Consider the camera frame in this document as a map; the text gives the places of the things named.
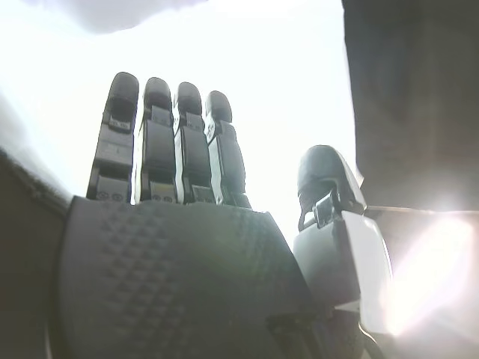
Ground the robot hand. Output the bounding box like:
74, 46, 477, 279
48, 70, 394, 359

